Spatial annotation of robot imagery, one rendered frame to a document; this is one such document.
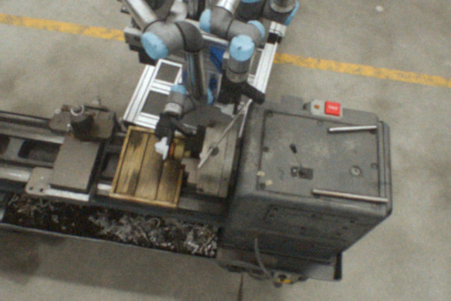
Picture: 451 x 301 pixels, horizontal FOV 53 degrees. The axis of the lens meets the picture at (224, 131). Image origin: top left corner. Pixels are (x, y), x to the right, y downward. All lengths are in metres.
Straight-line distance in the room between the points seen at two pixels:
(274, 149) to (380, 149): 0.43
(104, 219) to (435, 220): 2.16
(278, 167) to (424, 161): 1.96
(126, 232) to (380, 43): 2.65
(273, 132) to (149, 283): 1.41
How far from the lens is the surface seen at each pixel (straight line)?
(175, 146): 1.90
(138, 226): 2.34
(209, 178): 1.79
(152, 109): 3.06
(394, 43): 4.10
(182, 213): 2.21
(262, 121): 1.82
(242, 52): 1.45
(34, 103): 3.48
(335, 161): 1.81
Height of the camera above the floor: 2.80
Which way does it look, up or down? 60 degrees down
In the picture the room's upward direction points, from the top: 10 degrees clockwise
